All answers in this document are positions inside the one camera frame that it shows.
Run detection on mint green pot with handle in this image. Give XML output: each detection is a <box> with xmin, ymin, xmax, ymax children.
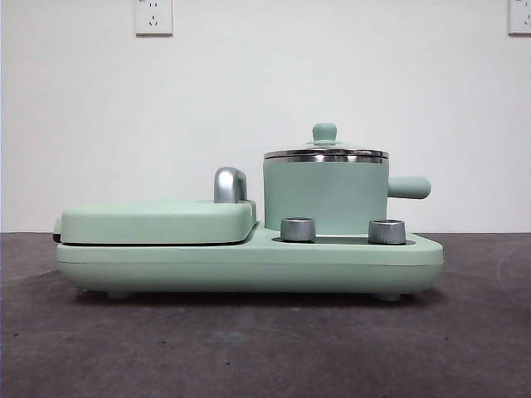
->
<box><xmin>262</xmin><ymin>154</ymin><xmax>433</xmax><ymax>235</ymax></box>

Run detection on mint green griddle cover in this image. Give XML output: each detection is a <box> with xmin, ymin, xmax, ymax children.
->
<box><xmin>51</xmin><ymin>198</ymin><xmax>258</xmax><ymax>247</ymax></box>

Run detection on glass lid with green knob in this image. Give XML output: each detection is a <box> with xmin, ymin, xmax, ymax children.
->
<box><xmin>264</xmin><ymin>121</ymin><xmax>391</xmax><ymax>161</ymax></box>

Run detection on white wall socket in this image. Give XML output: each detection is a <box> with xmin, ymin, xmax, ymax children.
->
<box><xmin>133</xmin><ymin>0</ymin><xmax>174</xmax><ymax>36</ymax></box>
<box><xmin>507</xmin><ymin>0</ymin><xmax>531</xmax><ymax>36</ymax></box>

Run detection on silver griddle cover handle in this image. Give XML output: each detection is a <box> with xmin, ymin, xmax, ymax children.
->
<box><xmin>212</xmin><ymin>166</ymin><xmax>251</xmax><ymax>205</ymax></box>

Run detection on silver control knob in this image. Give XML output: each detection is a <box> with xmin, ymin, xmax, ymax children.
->
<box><xmin>280</xmin><ymin>216</ymin><xmax>318</xmax><ymax>243</ymax></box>
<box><xmin>368</xmin><ymin>218</ymin><xmax>407</xmax><ymax>245</ymax></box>

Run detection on mint green breakfast maker base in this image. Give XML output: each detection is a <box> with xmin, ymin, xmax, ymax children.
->
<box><xmin>56</xmin><ymin>221</ymin><xmax>445</xmax><ymax>301</ymax></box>

